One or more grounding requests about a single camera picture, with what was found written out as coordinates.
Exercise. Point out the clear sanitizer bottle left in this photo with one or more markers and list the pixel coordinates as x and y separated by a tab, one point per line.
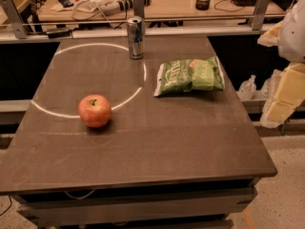
247	89

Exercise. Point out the right metal bracket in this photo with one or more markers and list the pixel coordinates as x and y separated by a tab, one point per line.
257	19

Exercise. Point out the left metal bracket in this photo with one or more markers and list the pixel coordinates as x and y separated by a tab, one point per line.
14	18

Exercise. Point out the silver blue redbull can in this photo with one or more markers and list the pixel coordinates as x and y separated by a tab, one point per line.
135	37

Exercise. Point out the metal bracket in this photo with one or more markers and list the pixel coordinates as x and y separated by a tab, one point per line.
257	19
138	10
14	18

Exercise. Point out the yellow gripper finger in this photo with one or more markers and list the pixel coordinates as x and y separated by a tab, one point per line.
270	37
289	95

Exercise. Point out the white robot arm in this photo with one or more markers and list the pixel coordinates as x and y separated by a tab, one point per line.
291	41

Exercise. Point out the clear sanitizer bottle right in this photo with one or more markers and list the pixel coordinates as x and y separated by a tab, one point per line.
270	85

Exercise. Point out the clear sanitizer bottle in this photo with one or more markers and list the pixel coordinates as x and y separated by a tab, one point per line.
270	85
247	89

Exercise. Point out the red apple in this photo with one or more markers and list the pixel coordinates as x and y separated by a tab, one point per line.
95	110

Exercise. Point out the green jalapeno chip bag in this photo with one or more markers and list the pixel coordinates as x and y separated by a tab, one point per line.
186	75

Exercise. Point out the middle metal bracket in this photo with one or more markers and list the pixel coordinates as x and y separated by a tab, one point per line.
138	10

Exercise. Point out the black mesh cup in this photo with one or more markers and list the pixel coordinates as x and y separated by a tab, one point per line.
202	4

